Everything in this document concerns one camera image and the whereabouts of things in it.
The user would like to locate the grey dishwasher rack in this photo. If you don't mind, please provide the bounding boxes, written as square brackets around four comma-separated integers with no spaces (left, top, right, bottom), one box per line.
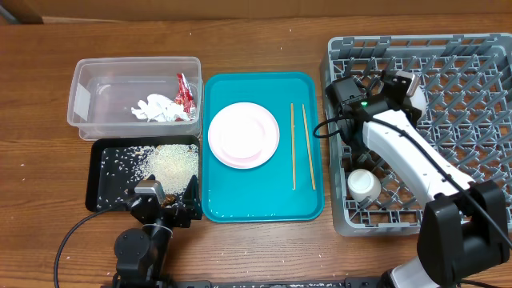
[321,33,511,236]

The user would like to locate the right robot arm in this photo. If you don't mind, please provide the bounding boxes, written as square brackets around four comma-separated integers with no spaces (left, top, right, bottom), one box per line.
[356,71,511,287]

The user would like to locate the red snack wrapper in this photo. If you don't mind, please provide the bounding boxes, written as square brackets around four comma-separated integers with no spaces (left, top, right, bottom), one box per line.
[174,74,196,120]

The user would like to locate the clear plastic bin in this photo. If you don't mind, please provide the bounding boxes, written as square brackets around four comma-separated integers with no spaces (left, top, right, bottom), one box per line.
[67,56,203,140]

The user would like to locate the teal plastic tray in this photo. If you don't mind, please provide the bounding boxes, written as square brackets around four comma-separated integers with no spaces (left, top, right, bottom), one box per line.
[201,72,325,223]

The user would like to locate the black food waste tray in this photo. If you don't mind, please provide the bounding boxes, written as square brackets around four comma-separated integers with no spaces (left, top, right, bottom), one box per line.
[85,135,200,212]

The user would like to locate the white bowl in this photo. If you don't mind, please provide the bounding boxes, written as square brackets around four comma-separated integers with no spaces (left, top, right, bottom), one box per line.
[409,86,427,118]

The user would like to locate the white cup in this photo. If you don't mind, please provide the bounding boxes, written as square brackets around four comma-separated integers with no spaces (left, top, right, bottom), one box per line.
[347,169,382,202]

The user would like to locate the large pink plate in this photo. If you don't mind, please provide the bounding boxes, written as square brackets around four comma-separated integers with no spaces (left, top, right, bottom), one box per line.
[207,102,280,170]

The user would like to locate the wooden chopstick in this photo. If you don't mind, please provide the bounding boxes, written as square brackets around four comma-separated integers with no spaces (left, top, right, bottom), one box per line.
[290,103,297,190]
[302,104,316,190]

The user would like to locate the black cable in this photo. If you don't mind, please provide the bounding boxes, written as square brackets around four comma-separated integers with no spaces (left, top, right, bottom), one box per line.
[53,204,133,288]

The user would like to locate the white napkin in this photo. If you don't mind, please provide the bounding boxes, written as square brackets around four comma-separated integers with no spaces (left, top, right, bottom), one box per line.
[131,94,196,122]

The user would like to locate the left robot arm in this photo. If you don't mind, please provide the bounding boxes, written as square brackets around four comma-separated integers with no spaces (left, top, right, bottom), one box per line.
[112,175,202,287]

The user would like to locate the pile of rice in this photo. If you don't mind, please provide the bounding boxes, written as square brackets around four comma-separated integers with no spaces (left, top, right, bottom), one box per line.
[132,144,199,195]

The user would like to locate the brown food scraps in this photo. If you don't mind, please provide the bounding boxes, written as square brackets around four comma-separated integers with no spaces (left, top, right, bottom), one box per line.
[161,194,177,208]

